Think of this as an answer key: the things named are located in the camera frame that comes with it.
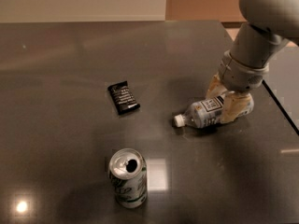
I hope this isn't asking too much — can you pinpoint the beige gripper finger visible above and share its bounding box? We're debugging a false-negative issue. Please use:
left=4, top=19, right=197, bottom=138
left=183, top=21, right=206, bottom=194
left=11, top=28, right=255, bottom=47
left=206, top=74, right=226, bottom=99
left=220, top=92, right=253, bottom=124

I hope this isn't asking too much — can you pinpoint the white green soda can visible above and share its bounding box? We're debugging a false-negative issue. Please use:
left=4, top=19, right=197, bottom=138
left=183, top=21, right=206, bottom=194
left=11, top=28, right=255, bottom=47
left=108, top=148, right=148, bottom=209

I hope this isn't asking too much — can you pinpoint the black snack packet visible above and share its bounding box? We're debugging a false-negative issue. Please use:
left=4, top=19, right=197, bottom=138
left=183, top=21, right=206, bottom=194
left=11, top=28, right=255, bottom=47
left=107, top=81, right=140, bottom=115

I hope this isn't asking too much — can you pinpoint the blue plastic water bottle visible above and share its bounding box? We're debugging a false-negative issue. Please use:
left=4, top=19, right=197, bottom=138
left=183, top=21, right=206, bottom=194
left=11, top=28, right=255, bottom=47
left=173, top=94, right=255, bottom=130

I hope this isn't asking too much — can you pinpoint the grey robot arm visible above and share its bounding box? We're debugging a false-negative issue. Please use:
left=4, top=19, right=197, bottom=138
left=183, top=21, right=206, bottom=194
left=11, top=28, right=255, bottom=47
left=206, top=0, right=299, bottom=123

